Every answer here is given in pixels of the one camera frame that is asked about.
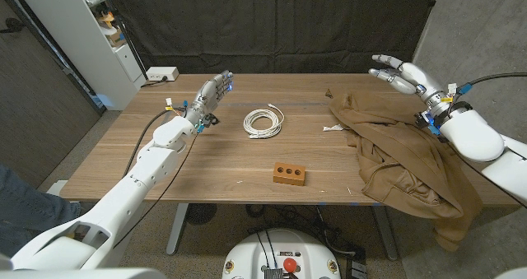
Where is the white power box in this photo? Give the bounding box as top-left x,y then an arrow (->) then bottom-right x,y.
146,66 -> 180,82

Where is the tan jacket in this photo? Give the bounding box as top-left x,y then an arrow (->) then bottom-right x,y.
324,88 -> 485,252

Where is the yellow toy on shelf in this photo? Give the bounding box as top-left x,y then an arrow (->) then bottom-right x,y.
97,11 -> 115,29

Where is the person leg in jeans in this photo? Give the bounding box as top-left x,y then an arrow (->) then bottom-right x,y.
0,163 -> 82,258

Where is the grey table leg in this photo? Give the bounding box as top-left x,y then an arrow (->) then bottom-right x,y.
166,202 -> 189,256
370,204 -> 399,262

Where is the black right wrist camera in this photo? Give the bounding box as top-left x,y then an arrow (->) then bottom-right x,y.
414,110 -> 441,137

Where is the white coiled USB cable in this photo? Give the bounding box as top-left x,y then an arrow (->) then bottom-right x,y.
242,103 -> 286,140

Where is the black round perforated disc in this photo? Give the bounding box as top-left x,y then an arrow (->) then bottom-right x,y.
184,203 -> 218,226

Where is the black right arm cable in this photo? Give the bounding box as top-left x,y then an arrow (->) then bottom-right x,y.
456,72 -> 527,95

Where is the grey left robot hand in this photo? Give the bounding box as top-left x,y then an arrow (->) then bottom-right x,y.
183,69 -> 235,128

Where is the cardboard box on shelf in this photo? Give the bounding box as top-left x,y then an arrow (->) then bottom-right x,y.
105,27 -> 127,49

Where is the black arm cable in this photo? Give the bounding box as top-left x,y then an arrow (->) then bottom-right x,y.
122,108 -> 186,177
456,72 -> 527,95

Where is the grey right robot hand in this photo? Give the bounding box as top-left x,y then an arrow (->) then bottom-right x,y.
368,54 -> 454,122

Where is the black backdrop curtain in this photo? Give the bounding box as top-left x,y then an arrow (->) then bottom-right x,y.
102,0 -> 441,75

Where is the brown block with three holes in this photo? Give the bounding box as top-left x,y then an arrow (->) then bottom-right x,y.
272,161 -> 307,187

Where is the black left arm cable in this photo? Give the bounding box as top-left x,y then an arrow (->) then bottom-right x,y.
122,108 -> 186,177

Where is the white robot torso base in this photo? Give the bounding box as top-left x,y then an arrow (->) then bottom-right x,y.
221,228 -> 342,279

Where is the black backdrop stand pole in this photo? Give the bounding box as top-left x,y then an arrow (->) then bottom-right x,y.
96,0 -> 149,81

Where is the white shelf cabinet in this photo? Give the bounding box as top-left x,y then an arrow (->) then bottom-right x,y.
12,0 -> 147,111

